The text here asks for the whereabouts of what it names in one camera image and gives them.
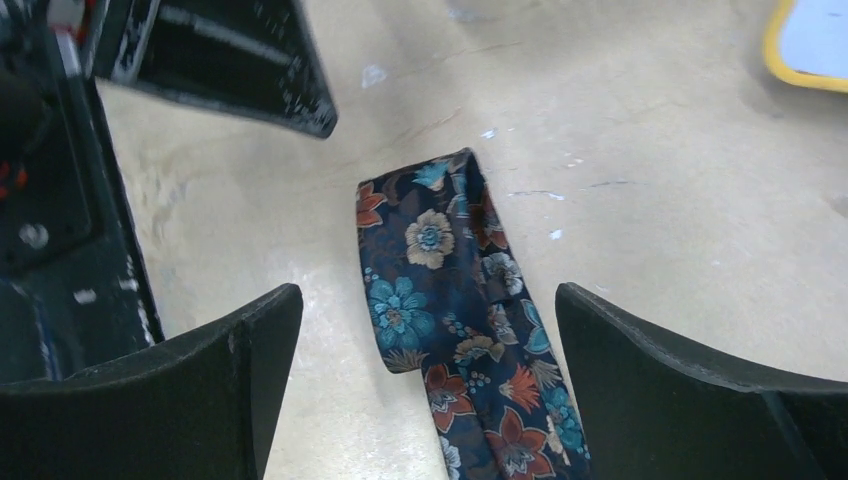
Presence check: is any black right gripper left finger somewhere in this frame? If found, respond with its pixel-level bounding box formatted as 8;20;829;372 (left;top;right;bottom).
1;284;304;479

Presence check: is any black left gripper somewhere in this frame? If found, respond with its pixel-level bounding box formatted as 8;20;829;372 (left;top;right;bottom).
1;1;165;384

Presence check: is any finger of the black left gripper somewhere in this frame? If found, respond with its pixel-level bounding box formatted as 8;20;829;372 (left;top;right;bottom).
92;0;338;139

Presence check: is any navy floral patterned tie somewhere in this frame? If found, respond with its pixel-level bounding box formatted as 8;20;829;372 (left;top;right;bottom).
357;149;591;479

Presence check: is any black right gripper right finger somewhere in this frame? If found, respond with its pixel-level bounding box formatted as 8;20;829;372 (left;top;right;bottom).
555;283;847;479

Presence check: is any white board with yellow frame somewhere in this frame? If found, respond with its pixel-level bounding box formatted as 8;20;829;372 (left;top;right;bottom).
762;0;847;94

